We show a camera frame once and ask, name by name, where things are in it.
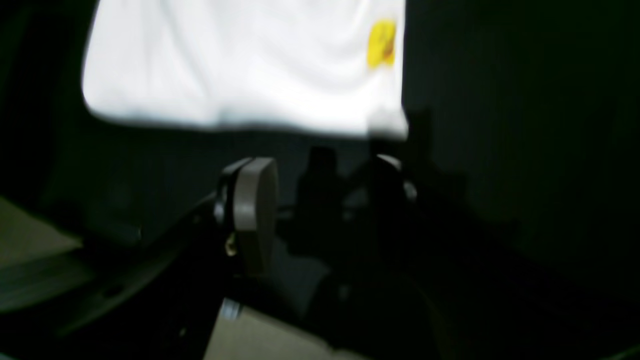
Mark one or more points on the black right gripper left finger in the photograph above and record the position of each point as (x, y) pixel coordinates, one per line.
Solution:
(160, 302)

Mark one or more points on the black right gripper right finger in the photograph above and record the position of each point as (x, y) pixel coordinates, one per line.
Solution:
(491, 302)

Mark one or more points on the white printed t-shirt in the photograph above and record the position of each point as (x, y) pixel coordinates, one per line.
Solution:
(328, 67)

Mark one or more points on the black table cloth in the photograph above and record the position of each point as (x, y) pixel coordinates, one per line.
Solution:
(526, 111)

